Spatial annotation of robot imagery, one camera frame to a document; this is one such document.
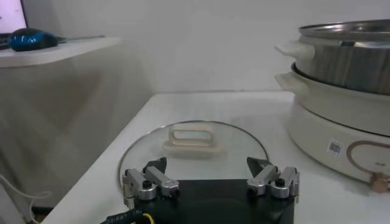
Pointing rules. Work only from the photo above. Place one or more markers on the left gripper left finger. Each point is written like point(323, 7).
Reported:
point(161, 182)

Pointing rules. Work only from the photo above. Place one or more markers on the laptop computer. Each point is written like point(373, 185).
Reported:
point(10, 15)

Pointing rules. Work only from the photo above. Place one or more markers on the blue computer mouse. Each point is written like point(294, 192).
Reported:
point(30, 39)

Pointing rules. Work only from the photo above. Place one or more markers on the round glass lid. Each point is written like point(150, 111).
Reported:
point(195, 161)

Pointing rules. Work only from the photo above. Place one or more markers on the white side table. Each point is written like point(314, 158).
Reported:
point(45, 53)

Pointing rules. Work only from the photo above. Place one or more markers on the cream electric cooker base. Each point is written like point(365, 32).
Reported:
point(323, 128)

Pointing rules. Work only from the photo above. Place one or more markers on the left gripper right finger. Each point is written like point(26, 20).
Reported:
point(265, 179)

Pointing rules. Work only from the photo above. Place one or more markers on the steel steamer basket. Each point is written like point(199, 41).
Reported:
point(341, 64)

